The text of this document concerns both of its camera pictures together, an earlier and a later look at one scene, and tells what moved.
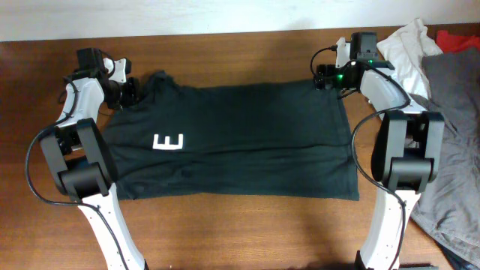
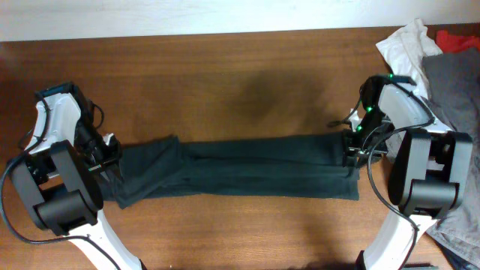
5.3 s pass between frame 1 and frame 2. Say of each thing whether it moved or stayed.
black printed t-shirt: moved
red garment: stayed
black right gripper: moved
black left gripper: moved
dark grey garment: stayed
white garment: stayed
